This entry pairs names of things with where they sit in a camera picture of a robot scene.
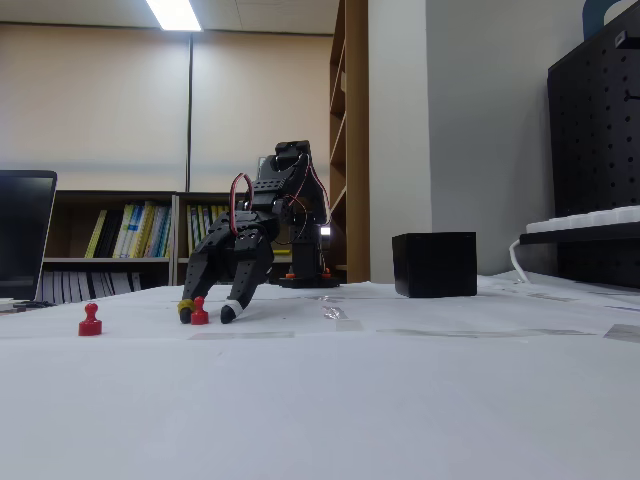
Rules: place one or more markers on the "white power strip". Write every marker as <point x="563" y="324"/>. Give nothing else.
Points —
<point x="590" y="219"/>

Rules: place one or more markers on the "black laptop screen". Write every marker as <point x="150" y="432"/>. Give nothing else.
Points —
<point x="20" y="235"/>

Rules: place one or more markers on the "red pawn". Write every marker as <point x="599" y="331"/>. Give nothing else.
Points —
<point x="200" y="316"/>
<point x="90" y="326"/>

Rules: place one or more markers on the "tall wooden bookshelf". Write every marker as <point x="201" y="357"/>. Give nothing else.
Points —
<point x="356" y="100"/>

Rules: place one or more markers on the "dark blue rounded object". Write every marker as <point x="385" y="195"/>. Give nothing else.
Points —
<point x="594" y="17"/>

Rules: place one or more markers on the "low wooden bookshelf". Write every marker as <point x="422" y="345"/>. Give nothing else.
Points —
<point x="200" y="198"/>
<point x="115" y="196"/>

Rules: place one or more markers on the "black pegboard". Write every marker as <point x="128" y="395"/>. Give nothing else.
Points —
<point x="590" y="150"/>

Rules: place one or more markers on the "framed white certificate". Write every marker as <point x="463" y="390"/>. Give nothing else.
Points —
<point x="261" y="165"/>

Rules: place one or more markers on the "white paper table covering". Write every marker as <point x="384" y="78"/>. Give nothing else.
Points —
<point x="320" y="400"/>

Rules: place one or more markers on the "slanted yellow book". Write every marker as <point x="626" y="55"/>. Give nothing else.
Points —
<point x="96" y="234"/>

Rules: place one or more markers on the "black square bin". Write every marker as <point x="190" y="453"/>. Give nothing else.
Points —
<point x="435" y="265"/>

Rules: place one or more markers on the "ceiling light panel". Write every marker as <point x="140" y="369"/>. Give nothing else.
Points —
<point x="174" y="15"/>

